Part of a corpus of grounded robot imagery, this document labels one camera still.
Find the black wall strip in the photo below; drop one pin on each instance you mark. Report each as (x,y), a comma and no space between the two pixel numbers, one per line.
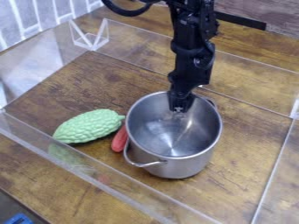
(241,21)

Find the pink handled metal spoon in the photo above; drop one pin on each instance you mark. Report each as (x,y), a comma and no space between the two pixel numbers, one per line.
(118,140)

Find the blue object at corner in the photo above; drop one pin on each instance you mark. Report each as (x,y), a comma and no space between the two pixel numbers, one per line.
(20,218)

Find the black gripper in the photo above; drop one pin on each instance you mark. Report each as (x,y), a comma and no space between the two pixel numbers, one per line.
(192,72)

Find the clear acrylic bracket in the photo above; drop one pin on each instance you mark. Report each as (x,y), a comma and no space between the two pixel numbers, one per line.
(86,40)

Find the stainless steel pot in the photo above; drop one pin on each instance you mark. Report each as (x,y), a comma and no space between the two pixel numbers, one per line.
(171,142)

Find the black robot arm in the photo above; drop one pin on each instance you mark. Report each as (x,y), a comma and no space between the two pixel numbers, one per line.
(195,26)

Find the green bitter gourd toy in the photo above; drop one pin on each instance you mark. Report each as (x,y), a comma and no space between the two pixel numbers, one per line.
(88,126)

